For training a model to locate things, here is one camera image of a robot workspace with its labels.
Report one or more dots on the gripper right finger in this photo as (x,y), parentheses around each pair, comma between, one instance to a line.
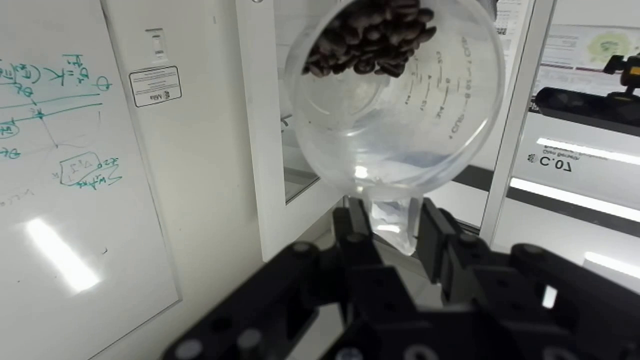
(540,280)

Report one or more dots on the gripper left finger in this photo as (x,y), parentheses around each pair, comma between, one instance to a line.
(295,285)

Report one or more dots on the transparent plastic measuring jar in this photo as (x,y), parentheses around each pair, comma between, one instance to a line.
(400,130)

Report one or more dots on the room number sign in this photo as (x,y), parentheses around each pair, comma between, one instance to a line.
(552,162)

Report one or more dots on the white door with window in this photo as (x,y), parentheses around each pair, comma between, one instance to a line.
(262,150)

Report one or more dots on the whiteboard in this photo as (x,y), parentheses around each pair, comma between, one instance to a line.
(75,210)

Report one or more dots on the heap of coffee beans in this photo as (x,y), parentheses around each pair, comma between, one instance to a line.
(370,40)

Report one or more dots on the camera on mount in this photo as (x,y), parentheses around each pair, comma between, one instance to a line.
(585,107)

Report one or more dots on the wall poster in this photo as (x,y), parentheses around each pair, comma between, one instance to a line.
(575,55)

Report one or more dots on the white wall label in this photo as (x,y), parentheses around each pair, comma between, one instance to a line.
(155,86)

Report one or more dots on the white light switch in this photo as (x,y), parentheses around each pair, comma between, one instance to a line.
(156,45)

